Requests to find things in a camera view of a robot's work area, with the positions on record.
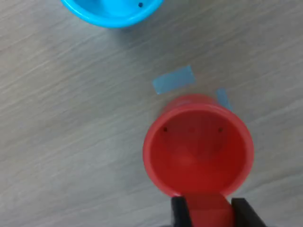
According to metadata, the blue tape piece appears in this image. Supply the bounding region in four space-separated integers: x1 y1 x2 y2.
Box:
216 88 234 112
152 65 196 95

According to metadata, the red plastic cup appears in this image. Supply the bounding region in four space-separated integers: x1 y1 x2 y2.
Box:
143 94 255 198

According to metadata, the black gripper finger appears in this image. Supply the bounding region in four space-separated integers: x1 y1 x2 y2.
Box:
170 196 193 227
231 197 269 227

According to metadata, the red cube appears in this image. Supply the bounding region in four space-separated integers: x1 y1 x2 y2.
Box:
186 192 234 227

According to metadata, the blue plastic cup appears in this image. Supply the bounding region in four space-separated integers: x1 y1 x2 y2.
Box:
60 0 164 29

